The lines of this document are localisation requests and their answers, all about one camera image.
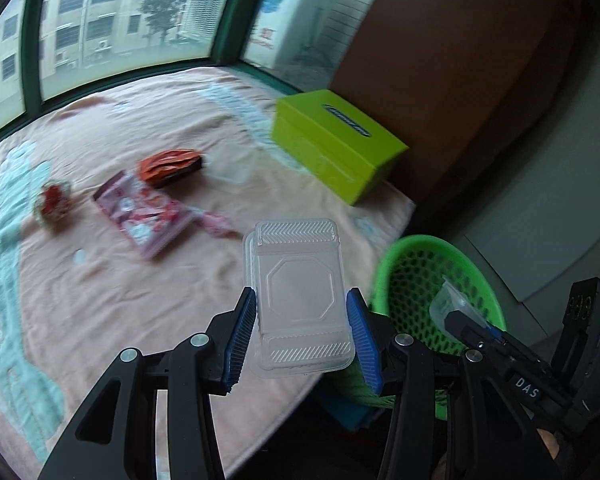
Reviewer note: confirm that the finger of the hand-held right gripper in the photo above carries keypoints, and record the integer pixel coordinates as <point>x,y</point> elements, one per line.
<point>495,334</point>

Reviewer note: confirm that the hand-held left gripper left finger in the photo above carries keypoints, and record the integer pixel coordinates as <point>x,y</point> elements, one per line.
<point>240,340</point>

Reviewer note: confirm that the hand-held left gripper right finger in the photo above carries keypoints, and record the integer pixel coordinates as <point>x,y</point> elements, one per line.
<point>365,345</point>

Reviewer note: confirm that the clear plastic cup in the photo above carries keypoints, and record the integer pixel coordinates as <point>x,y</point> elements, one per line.
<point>450,302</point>

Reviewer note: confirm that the clear plastic tray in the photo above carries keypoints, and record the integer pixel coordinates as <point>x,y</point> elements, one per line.
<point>297,285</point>

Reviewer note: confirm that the green plastic basket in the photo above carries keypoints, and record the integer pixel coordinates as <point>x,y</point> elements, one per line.
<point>415,270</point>

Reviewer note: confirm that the small pink wrapper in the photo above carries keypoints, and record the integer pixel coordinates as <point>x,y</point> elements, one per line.
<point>215,222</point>

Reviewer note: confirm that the pink snack packet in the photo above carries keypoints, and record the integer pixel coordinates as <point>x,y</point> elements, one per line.
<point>145,215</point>

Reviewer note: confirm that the red snack packet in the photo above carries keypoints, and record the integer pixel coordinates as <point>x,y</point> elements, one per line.
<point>167,162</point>

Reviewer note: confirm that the green tissue box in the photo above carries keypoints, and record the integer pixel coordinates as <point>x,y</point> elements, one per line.
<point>330,145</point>

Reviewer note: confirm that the crumpled red white wrapper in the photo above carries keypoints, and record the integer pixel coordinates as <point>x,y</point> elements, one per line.
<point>52,202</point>

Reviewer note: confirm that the brown wooden wardrobe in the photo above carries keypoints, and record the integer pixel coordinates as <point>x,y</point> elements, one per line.
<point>455,60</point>

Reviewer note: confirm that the white printed outdoor panel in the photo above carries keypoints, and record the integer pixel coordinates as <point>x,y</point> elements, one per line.
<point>270,20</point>

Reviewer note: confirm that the white louvered panel outside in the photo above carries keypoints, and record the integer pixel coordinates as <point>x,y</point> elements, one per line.
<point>205,0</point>

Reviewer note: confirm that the tree outside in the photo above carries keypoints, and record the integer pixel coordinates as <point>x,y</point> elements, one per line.
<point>162,5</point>

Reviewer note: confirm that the apartment building outside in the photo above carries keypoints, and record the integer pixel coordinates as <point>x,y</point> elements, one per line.
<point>105,0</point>

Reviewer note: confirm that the dark green window frame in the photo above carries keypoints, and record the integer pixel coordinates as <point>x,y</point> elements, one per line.
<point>227,35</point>

